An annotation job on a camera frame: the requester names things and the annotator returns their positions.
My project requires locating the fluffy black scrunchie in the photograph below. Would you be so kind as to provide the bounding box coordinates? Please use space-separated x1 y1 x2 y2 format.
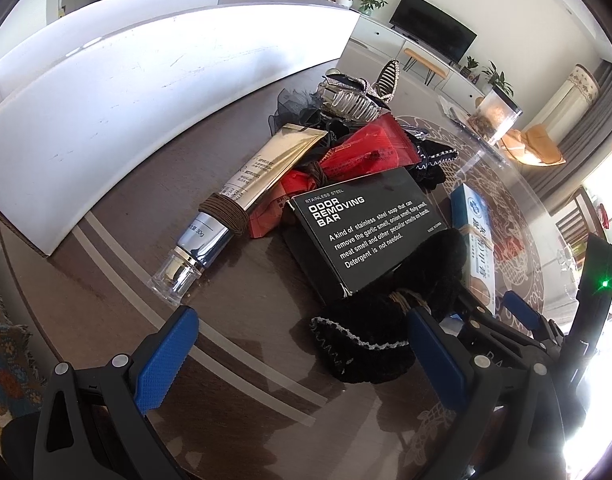
310 228 469 386

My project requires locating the white media cabinet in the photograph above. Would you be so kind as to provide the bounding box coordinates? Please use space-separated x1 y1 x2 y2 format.
346 10 491 106

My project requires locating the dark wooden chair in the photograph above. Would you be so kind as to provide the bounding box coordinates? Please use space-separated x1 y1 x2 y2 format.
556 187 609 261

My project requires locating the grey curtain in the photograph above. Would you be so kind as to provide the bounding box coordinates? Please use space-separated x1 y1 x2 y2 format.
530 60 612 201

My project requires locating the rhinestone hair clip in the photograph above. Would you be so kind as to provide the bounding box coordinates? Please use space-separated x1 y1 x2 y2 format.
373 59 403 102

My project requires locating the broad-leaf potted plant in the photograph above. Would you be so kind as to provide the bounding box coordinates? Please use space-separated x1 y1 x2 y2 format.
480 61 514 98

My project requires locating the black tulle hair accessory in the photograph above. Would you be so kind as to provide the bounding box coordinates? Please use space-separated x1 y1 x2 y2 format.
267 87 319 136

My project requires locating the clear glass cup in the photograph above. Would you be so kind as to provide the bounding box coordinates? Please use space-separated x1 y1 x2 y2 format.
556 245 582 301

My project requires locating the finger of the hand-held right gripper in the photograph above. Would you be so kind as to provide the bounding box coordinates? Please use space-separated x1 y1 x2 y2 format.
502 290 566 348
451 287 551 356

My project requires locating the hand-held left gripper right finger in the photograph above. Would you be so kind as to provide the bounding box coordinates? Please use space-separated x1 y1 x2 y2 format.
407 307 584 480

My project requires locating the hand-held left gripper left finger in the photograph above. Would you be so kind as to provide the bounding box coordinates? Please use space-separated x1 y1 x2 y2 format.
33 305 201 480

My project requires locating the glass-topped wooden desktop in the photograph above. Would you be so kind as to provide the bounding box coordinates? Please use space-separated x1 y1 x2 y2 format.
0 45 612 480

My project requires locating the silver hair claw clip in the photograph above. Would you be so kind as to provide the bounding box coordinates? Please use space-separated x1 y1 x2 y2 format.
313 80 384 122

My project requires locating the wooden stool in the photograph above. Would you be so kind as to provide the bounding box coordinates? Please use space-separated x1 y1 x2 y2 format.
403 47 449 86

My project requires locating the standing air conditioner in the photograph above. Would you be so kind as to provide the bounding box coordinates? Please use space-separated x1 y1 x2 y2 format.
530 64 600 131

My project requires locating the clear glass jar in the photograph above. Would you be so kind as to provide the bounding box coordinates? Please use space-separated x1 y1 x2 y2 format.
473 87 522 146

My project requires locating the blue white medicine box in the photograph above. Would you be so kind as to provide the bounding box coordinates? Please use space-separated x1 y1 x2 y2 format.
448 182 497 318

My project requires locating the red foil packet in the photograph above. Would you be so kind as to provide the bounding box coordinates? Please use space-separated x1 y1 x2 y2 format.
248 112 423 239

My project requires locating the brown elastic hair tie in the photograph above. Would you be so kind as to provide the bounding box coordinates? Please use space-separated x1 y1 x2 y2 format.
303 160 337 183
198 191 250 233

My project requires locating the black television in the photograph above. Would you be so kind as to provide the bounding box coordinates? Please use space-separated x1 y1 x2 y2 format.
388 0 477 63

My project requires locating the black scrunchie silver trim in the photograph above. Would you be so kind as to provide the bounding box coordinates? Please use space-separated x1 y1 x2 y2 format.
413 130 459 192

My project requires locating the black printed box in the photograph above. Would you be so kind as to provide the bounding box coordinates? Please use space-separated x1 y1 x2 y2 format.
285 166 447 306

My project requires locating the leafy green potted plant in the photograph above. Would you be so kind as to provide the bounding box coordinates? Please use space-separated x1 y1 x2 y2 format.
350 0 387 16

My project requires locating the floral patterned cushion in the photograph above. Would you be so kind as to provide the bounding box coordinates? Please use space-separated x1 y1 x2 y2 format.
0 255 52 441

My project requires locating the silver gold cosmetic tube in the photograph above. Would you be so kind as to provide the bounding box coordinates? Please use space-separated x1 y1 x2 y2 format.
151 124 329 307

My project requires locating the orange lounge chair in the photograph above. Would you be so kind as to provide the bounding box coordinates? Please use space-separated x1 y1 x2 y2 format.
500 125 566 166

